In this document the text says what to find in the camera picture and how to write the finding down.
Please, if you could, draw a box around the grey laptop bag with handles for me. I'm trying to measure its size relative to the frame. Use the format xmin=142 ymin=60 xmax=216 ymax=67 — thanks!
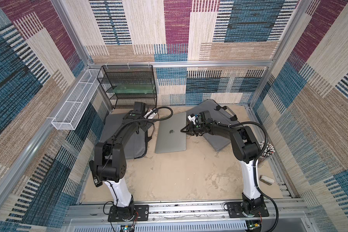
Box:
xmin=186 ymin=100 xmax=239 ymax=152

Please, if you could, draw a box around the grey zippered laptop sleeve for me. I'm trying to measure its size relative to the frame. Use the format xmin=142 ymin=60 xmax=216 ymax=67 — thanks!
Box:
xmin=99 ymin=113 xmax=149 ymax=160

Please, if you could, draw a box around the silver Apple laptop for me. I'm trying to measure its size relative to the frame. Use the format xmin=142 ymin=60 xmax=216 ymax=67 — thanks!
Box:
xmin=155 ymin=112 xmax=187 ymax=154

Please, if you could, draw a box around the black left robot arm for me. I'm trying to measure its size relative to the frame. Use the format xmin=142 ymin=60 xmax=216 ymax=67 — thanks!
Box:
xmin=89 ymin=102 xmax=174 ymax=222

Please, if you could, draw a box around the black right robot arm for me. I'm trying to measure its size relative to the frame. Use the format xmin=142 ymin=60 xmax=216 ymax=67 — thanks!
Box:
xmin=181 ymin=111 xmax=279 ymax=232

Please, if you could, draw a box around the green board on shelf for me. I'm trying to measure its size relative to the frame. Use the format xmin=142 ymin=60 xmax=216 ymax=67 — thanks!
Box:
xmin=106 ymin=84 xmax=155 ymax=94

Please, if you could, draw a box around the cup of coloured pencils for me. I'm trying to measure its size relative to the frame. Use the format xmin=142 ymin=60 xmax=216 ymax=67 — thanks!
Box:
xmin=260 ymin=142 xmax=276 ymax=159

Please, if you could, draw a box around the black wire mesh shelf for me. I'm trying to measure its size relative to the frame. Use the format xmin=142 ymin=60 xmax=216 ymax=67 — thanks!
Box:
xmin=97 ymin=65 xmax=157 ymax=109

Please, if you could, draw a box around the white wire mesh basket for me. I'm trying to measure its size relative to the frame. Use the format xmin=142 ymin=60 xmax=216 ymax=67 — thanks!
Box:
xmin=51 ymin=69 xmax=99 ymax=131

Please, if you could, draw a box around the black tool at left wall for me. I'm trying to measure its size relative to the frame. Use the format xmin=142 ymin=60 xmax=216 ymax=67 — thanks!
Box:
xmin=89 ymin=160 xmax=103 ymax=188

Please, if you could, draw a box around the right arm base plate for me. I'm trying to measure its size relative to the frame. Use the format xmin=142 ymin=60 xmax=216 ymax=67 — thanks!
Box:
xmin=224 ymin=201 xmax=269 ymax=218

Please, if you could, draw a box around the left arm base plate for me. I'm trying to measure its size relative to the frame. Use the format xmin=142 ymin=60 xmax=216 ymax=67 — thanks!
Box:
xmin=107 ymin=205 xmax=149 ymax=222

